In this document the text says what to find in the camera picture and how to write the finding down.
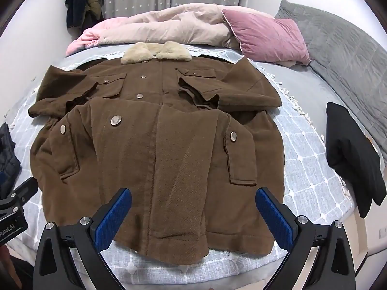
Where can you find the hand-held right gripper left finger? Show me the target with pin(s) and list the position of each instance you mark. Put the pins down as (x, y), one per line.
(113, 217)

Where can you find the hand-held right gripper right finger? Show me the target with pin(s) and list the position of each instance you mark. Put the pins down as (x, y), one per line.
(273, 217)

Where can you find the brown coat with fur collar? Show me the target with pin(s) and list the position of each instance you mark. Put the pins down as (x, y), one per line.
(169, 145)

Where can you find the dark hanging clothes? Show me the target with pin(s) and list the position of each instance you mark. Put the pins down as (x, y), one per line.
(83, 3)

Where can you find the dark quilted jacket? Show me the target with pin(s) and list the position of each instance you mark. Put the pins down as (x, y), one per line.
(7, 154)

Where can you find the light blue checked blanket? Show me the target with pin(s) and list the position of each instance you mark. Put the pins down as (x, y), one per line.
(305, 157)

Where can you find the black folded garment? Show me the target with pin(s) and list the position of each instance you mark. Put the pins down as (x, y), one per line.
(350, 151)

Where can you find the pink velvet pillow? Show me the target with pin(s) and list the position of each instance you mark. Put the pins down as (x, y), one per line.
(266, 33)

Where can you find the grey quilted headboard cushion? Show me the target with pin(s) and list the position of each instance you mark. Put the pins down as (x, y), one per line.
(338, 42)

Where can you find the pink and beige comforter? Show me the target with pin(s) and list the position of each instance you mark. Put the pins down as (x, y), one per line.
(169, 24)

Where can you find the white wall socket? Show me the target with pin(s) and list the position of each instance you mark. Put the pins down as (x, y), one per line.
(382, 232)

